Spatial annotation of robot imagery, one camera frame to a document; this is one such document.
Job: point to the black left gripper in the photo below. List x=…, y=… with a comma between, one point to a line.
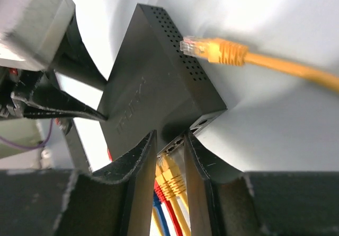
x=31, y=95

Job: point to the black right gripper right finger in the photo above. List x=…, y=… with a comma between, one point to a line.
x=226, y=201

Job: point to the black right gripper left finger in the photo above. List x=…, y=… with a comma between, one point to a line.
x=114, y=200

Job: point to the black network switch box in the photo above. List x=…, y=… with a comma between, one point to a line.
x=154, y=86

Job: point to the yellow cable long loop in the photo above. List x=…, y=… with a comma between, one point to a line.
x=156, y=221

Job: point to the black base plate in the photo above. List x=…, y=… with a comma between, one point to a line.
x=75, y=146

